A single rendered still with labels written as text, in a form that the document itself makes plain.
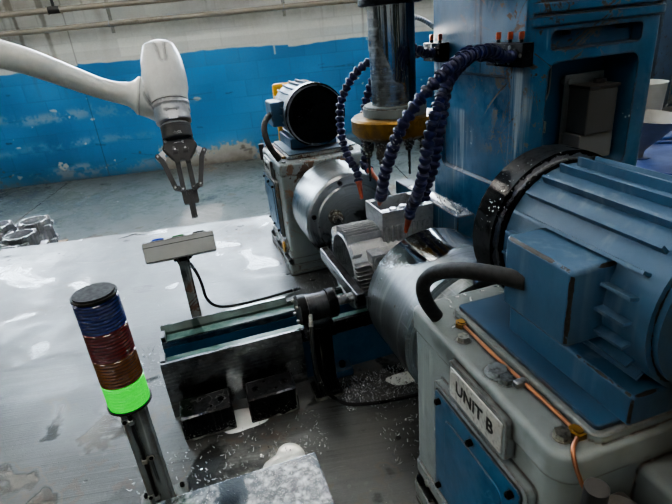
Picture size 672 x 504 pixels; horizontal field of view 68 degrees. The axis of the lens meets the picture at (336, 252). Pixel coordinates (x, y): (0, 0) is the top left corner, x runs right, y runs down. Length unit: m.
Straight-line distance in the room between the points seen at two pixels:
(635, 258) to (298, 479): 0.55
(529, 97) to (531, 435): 0.66
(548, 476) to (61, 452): 0.92
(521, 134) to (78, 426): 1.07
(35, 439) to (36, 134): 6.25
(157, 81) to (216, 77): 5.33
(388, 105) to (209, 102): 5.76
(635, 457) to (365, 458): 0.53
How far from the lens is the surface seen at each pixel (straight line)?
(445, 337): 0.62
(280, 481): 0.80
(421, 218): 1.10
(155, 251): 1.27
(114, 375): 0.77
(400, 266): 0.84
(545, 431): 0.52
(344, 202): 1.30
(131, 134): 6.95
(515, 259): 0.50
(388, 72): 1.01
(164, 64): 1.35
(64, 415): 1.27
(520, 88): 1.01
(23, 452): 1.23
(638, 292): 0.46
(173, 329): 1.19
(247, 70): 6.63
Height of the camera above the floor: 1.51
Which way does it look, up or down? 24 degrees down
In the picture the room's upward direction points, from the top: 6 degrees counter-clockwise
